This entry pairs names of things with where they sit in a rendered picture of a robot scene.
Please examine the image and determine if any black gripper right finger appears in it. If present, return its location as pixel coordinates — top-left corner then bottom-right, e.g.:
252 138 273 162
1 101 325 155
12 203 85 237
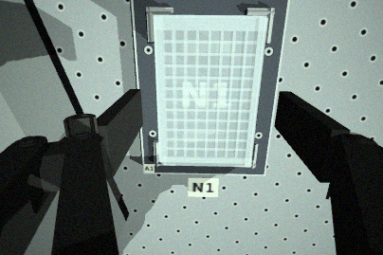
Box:
274 91 383 255

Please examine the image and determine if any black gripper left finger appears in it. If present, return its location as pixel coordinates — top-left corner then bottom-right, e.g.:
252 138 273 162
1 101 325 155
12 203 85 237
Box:
0 89 143 255

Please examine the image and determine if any white label with text n1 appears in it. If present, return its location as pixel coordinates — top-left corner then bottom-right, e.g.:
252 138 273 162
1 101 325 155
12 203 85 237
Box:
189 178 219 197

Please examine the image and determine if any white multiwell plate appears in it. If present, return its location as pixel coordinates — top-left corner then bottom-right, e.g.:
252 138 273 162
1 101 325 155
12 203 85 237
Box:
153 14 268 167

